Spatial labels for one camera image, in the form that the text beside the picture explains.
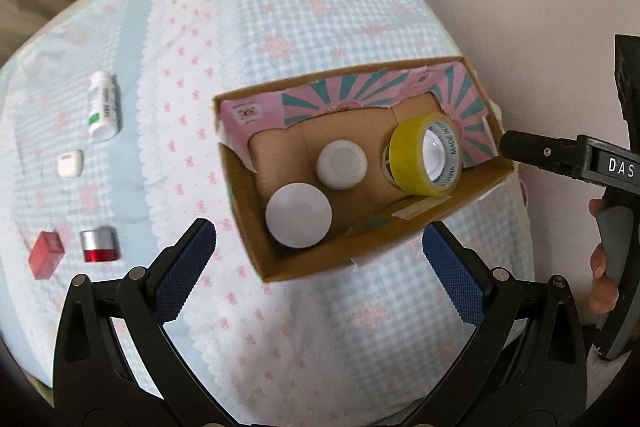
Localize person right hand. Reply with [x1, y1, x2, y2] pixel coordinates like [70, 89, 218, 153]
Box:
[588, 198, 622, 316]

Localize red rectangular box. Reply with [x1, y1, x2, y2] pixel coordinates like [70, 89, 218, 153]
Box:
[28, 231, 65, 280]

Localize white pill bottle green label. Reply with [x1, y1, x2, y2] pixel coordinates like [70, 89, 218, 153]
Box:
[88, 70, 119, 141]

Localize yellow tape roll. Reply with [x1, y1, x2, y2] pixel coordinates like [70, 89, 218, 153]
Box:
[382, 113, 463, 197]

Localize blue checkered floral blanket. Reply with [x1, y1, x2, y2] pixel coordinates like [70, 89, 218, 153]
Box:
[0, 0, 536, 427]

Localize white round jar large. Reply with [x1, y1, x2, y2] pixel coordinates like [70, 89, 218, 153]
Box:
[265, 182, 333, 249]

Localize white round jar small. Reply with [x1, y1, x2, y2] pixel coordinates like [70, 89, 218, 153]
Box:
[316, 140, 368, 191]

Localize open cardboard box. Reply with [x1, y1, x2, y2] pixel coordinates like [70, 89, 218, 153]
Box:
[214, 56, 513, 282]

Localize red jar silver lid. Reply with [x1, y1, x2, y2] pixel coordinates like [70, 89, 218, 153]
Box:
[79, 227, 119, 263]

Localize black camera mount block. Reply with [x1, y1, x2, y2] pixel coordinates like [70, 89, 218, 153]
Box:
[614, 35, 640, 150]

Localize white earbuds case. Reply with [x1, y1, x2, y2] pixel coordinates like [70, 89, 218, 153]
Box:
[56, 150, 84, 179]

